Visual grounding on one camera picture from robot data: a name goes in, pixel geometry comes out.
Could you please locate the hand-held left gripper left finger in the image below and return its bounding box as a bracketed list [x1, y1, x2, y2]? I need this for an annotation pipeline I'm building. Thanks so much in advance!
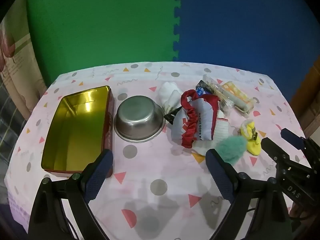
[28, 149, 114, 240]

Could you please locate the white fluffy sock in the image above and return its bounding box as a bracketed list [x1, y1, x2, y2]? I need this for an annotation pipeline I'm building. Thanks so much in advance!
[157, 81, 182, 114]

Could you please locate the green foam mat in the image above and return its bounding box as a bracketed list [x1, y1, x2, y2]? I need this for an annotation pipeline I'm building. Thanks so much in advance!
[26, 0, 182, 87]

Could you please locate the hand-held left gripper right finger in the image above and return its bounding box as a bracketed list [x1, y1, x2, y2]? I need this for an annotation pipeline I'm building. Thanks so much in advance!
[205, 148, 293, 240]

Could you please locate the stainless steel bowl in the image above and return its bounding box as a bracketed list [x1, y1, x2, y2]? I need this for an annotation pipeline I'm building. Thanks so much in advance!
[113, 95, 166, 143]

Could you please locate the clear bag of wooden sticks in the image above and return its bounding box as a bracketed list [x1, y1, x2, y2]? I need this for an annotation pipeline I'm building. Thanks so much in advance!
[202, 75, 235, 115]

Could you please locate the orange patterned packet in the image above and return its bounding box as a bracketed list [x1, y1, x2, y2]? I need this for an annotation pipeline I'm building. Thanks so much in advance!
[221, 81, 256, 117]

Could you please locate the red scrunchie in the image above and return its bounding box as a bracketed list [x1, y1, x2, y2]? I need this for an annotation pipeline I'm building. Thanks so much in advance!
[180, 89, 202, 148]

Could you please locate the green fluffy pompom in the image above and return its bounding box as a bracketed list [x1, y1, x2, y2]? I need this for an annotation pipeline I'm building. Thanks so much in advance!
[217, 135, 247, 166]

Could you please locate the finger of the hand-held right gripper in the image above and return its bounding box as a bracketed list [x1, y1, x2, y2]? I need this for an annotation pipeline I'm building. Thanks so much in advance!
[261, 137, 291, 165]
[281, 127, 306, 148]

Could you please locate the cardboard box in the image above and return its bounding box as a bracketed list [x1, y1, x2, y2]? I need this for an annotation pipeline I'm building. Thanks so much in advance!
[289, 55, 320, 135]

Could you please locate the gold tin box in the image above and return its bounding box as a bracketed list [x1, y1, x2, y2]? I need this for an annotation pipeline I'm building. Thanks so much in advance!
[41, 85, 116, 179]

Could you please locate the yellow small pet shoe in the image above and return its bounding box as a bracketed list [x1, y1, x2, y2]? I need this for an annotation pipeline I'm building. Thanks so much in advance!
[240, 120, 262, 155]

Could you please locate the blue foam mat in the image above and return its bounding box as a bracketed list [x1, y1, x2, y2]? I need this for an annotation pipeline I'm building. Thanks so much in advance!
[172, 0, 320, 103]

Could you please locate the blue and black snack packet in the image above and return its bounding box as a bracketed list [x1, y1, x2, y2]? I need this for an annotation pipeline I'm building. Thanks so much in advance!
[164, 79, 213, 125]

